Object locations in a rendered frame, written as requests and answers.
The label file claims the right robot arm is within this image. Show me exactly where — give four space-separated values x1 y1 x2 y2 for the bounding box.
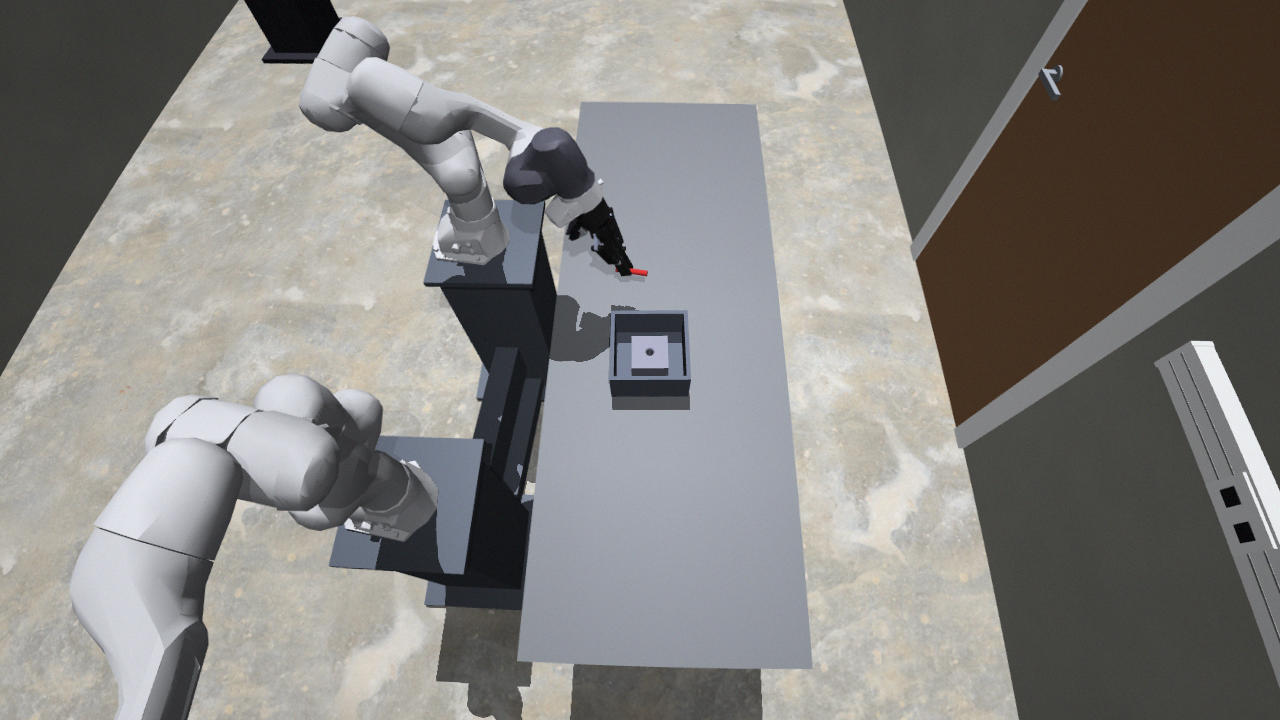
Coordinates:
69 373 438 720

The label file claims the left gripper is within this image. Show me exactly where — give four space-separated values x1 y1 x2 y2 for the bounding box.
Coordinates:
576 197 634 275

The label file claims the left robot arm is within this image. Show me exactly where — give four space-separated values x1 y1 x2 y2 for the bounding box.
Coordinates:
300 15 604 265

